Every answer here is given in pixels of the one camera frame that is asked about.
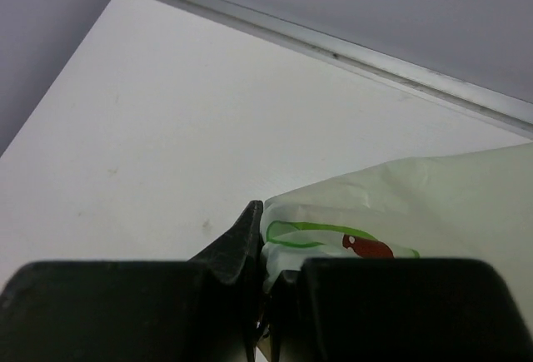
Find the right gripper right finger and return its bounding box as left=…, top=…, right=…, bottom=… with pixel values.
left=269, top=259, right=532, bottom=361

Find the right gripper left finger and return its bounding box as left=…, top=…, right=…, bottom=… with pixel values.
left=1, top=201, right=263, bottom=361

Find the aluminium table edge frame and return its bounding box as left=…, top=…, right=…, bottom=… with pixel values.
left=157, top=0, right=532, bottom=138

